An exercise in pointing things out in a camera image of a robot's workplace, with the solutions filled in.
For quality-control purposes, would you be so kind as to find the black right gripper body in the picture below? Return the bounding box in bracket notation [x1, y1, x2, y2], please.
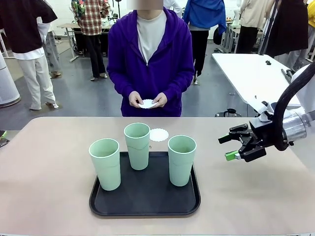
[240, 117, 277, 148]

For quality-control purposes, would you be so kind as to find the light green plastic cup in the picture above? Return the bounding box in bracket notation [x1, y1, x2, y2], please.
[123, 122, 151, 171]
[167, 135, 197, 187]
[88, 138, 122, 191]

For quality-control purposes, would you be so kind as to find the white scalloped paper coaster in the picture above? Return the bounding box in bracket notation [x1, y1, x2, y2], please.
[149, 128, 169, 143]
[137, 98, 159, 109]

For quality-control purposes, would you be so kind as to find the person's right forearm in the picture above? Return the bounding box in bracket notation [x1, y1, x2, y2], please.
[107, 66, 135, 99]

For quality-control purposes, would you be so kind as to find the person's left forearm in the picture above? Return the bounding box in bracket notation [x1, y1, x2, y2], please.
[161, 68, 195, 99]

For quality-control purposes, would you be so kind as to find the person's left hand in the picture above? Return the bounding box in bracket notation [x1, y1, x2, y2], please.
[151, 92, 168, 108]

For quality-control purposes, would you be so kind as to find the person's right hand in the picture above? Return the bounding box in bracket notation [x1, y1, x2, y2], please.
[128, 91, 145, 108]

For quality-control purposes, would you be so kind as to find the black kettle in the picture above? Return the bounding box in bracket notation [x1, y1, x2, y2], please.
[215, 108, 243, 118]

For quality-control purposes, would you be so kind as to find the white cylindrical appliance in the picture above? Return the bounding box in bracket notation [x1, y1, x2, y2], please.
[0, 53, 21, 108]

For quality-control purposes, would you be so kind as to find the white folding table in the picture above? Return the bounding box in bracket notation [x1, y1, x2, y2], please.
[211, 53, 315, 118]

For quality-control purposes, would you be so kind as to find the black bar tool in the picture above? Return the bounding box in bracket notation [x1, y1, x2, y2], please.
[281, 69, 295, 84]

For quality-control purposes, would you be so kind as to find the black slanted pole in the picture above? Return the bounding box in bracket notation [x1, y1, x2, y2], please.
[257, 0, 282, 56]

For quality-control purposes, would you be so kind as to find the person in grey trousers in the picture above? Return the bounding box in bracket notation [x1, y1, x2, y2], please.
[36, 22, 62, 79]

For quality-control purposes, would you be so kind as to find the person in purple hoodie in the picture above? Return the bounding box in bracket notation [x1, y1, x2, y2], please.
[107, 0, 195, 118]

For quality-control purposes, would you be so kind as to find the person in black coat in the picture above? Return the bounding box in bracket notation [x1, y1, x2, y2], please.
[265, 0, 310, 72]

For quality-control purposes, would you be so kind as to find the black plastic serving tray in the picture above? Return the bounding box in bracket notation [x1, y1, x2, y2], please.
[89, 151, 201, 219]

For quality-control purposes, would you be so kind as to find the person in black top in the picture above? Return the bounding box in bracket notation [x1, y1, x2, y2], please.
[0, 0, 60, 111]

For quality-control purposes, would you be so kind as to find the person in beige coat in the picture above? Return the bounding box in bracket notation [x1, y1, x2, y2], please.
[236, 0, 274, 54]

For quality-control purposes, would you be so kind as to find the person in blue jacket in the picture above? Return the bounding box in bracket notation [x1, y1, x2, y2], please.
[182, 0, 227, 86]

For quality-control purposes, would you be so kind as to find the grey background desk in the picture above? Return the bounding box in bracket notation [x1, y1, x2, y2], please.
[57, 23, 83, 62]

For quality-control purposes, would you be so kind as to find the person in yellow top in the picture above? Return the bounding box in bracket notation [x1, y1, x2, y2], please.
[306, 0, 315, 62]

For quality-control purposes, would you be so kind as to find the person in white shirt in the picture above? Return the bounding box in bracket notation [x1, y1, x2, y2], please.
[163, 0, 183, 19]

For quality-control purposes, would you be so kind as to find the person in plaid shirt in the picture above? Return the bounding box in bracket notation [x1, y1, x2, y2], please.
[71, 0, 111, 82]

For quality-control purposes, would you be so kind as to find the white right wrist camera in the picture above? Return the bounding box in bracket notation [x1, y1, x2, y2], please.
[255, 100, 275, 123]

